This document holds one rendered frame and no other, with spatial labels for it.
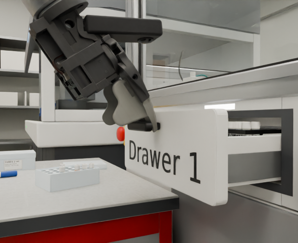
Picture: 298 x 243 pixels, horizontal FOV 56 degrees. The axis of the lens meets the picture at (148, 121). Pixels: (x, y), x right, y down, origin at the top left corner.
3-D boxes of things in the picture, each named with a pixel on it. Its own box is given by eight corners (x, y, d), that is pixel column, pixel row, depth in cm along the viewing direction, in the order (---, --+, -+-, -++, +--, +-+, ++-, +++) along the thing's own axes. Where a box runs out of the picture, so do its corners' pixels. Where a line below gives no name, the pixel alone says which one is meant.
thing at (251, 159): (219, 189, 33) (219, 137, 33) (136, 160, 56) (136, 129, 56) (397, 165, 50) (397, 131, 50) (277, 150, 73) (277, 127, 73)
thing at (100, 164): (64, 171, 83) (64, 166, 83) (62, 167, 91) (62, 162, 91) (107, 168, 87) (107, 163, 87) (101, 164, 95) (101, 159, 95)
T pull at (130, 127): (145, 131, 39) (145, 122, 39) (126, 129, 46) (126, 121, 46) (168, 131, 41) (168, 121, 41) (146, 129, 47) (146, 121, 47)
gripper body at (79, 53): (76, 105, 42) (26, 33, 39) (120, 75, 45) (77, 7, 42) (88, 102, 36) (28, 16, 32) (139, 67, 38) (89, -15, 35)
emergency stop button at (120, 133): (120, 141, 74) (120, 127, 74) (115, 141, 78) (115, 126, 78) (130, 141, 75) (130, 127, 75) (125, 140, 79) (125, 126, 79)
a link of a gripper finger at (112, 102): (116, 144, 46) (85, 97, 43) (143, 123, 48) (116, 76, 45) (123, 148, 43) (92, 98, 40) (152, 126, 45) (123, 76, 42)
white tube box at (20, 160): (-11, 172, 81) (-11, 155, 81) (-10, 168, 89) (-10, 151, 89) (35, 168, 87) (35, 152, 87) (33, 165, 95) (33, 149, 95)
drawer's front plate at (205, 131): (215, 208, 31) (216, 108, 31) (124, 167, 57) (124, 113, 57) (228, 206, 32) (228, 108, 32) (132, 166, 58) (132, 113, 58)
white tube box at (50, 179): (50, 192, 60) (50, 174, 60) (34, 185, 66) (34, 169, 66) (99, 183, 68) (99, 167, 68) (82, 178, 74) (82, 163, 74)
